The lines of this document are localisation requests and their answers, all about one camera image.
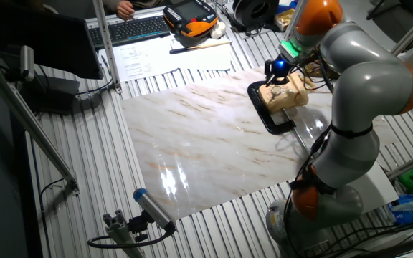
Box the black camera cable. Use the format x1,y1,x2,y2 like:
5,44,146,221
87,229,174,249

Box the blue plastic bag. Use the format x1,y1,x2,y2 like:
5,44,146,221
388,193,413,225

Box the blue cloth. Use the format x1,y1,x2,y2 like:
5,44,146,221
277,0,299,10

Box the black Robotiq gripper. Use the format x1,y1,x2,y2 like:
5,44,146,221
263,57,295,87

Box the silver stick camera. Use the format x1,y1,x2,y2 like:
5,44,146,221
19,44,36,82

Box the short aluminium profile stub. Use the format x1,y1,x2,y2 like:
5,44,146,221
102,209,146,258

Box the beige rotary phone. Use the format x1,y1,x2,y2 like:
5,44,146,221
257,73,310,115

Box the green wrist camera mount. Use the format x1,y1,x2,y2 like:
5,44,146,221
277,37,303,60

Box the white garlic-shaped object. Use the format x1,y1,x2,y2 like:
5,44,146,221
209,20,227,39

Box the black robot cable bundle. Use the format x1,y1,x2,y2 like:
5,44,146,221
285,53,336,252

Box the person's forearm grey sleeve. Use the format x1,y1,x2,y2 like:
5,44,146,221
102,0,121,14

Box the white marble pattern mat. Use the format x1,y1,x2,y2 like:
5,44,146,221
120,65,398,220

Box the black filament spool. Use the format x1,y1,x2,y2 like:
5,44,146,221
232,0,280,32

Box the silver camera blue end cap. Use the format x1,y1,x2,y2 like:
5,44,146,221
133,188,177,232

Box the gold foil packet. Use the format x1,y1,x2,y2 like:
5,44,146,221
273,7,295,32

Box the black computer monitor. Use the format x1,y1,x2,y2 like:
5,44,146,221
0,2,104,80

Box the long wooden stick black handle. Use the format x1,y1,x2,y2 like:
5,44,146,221
169,39,232,55

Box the black box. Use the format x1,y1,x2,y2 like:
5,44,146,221
19,73,82,116

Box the white base board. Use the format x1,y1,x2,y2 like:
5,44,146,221
349,161,399,216

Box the black C-clamp with steel screw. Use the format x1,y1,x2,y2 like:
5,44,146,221
246,81,310,154

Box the aluminium profile post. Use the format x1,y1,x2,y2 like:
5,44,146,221
389,2,413,58
92,0,123,95
283,0,310,41

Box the person's bare hand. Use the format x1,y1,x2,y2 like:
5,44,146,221
115,0,136,21

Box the printed paper sheet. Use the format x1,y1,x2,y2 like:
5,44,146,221
98,42,181,83
168,35,233,72

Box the black computer keyboard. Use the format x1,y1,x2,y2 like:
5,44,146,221
88,14,172,50

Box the orange black teach pendant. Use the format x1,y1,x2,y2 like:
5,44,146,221
162,0,219,39

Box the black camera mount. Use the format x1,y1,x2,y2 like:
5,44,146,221
127,211,150,243

